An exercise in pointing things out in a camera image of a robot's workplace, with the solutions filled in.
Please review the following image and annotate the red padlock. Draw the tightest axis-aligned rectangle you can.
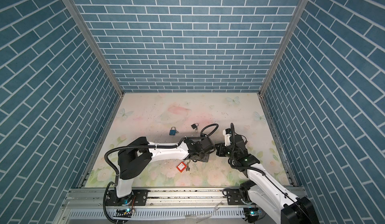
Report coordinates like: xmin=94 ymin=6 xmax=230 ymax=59
xmin=176 ymin=160 xmax=190 ymax=173

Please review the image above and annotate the black padlock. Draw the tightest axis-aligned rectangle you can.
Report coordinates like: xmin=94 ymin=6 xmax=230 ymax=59
xmin=191 ymin=123 xmax=199 ymax=132

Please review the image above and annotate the blue padlock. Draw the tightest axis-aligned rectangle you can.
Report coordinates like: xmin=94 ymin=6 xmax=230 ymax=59
xmin=169 ymin=127 xmax=178 ymax=136

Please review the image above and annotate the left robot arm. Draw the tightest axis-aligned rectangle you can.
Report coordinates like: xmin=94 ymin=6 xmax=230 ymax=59
xmin=115 ymin=137 xmax=215 ymax=198

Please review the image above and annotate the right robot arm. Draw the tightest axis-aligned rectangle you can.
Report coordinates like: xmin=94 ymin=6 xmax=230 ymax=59
xmin=216 ymin=132 xmax=319 ymax=224

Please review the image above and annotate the right controller board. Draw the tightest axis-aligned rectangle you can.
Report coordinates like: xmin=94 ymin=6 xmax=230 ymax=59
xmin=243 ymin=208 xmax=263 ymax=224

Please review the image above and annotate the controller board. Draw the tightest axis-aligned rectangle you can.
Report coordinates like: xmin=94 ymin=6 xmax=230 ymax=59
xmin=243 ymin=208 xmax=263 ymax=224
xmin=113 ymin=209 xmax=133 ymax=220

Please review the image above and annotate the left controller board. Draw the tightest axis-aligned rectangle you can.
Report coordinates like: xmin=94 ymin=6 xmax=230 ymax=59
xmin=113 ymin=209 xmax=133 ymax=220

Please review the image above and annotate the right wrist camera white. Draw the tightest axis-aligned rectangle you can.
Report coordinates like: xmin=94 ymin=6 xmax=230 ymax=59
xmin=223 ymin=128 xmax=233 ymax=146

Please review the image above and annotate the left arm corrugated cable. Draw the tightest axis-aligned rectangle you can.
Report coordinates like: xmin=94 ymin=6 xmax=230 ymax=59
xmin=103 ymin=123 xmax=220 ymax=224

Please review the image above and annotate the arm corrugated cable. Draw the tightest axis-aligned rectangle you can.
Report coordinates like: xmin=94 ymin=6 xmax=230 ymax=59
xmin=103 ymin=123 xmax=220 ymax=224
xmin=228 ymin=122 xmax=313 ymax=222

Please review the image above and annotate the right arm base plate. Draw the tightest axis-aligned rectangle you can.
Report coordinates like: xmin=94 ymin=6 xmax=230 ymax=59
xmin=222 ymin=188 xmax=254 ymax=206

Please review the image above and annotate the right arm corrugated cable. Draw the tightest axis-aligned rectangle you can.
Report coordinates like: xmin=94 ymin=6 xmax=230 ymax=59
xmin=228 ymin=122 xmax=313 ymax=222

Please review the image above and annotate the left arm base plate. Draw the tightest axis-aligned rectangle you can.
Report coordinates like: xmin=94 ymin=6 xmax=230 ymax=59
xmin=104 ymin=189 xmax=148 ymax=207

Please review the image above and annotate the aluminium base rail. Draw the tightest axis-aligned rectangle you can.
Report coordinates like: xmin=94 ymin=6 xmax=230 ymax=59
xmin=57 ymin=187 xmax=319 ymax=224

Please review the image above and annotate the right corner aluminium post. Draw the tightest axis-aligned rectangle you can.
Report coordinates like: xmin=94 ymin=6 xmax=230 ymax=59
xmin=259 ymin=0 xmax=317 ymax=97

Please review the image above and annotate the corner aluminium post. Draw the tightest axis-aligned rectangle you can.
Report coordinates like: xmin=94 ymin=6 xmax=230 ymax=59
xmin=62 ymin=0 xmax=124 ymax=97
xmin=259 ymin=0 xmax=317 ymax=97

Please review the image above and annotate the left corner aluminium post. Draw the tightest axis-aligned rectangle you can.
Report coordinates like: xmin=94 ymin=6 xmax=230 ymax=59
xmin=62 ymin=0 xmax=124 ymax=97

